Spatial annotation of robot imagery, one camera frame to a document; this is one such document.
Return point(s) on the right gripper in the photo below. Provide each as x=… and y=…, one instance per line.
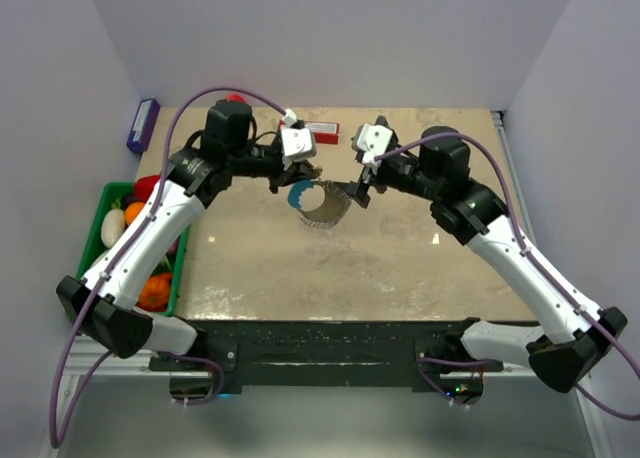
x=372, y=176

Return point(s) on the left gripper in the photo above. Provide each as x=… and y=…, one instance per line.
x=297, y=172

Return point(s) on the blue grey keyring with rings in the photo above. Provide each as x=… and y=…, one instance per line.
x=320, y=203

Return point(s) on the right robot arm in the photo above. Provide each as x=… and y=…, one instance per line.
x=572, y=334

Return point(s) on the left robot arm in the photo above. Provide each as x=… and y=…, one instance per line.
x=103, y=303

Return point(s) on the red rectangular box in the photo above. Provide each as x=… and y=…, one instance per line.
x=324, y=132

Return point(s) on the red tomato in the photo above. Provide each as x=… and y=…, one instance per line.
x=235, y=97

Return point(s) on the red bell pepper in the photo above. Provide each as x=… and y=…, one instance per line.
x=143, y=187

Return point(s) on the purple box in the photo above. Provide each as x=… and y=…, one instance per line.
x=141, y=130

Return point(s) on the orange fruit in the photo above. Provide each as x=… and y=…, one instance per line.
x=132, y=211

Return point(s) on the green plastic bin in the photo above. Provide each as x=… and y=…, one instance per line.
x=119, y=195

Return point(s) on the white radish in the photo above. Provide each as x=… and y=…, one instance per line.
x=112, y=228

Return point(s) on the orange pumpkin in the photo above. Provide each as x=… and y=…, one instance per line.
x=155, y=294

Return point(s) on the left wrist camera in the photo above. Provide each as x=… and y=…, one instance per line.
x=298, y=144

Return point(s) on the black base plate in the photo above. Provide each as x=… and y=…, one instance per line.
x=420, y=355

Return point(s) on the aluminium frame rail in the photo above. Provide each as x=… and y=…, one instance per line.
x=123, y=409

